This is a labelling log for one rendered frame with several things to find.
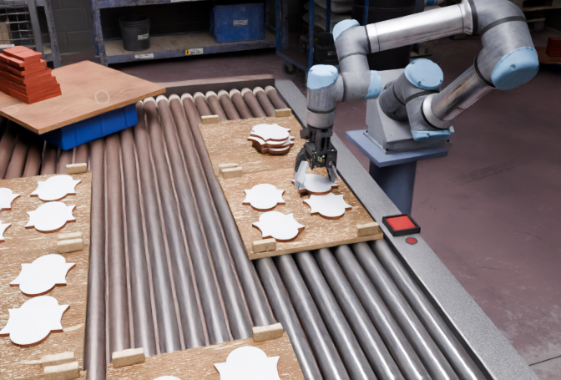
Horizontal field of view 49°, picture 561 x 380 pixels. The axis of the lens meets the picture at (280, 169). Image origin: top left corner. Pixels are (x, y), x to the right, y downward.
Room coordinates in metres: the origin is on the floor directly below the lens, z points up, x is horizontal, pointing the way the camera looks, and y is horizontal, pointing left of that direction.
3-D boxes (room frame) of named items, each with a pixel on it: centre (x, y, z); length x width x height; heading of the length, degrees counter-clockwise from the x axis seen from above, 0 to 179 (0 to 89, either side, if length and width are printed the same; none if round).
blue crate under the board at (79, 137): (2.02, 0.72, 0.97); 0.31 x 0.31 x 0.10; 49
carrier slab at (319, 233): (1.45, -0.04, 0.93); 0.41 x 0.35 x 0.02; 15
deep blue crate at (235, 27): (6.12, 0.44, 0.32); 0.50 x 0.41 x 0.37; 106
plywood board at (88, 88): (2.07, 0.77, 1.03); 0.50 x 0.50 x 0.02; 49
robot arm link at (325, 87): (1.50, -0.11, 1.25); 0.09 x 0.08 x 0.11; 103
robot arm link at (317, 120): (1.50, -0.11, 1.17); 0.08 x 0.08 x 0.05
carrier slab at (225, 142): (1.85, 0.07, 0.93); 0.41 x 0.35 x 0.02; 14
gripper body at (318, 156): (1.50, -0.11, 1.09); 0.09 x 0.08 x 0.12; 16
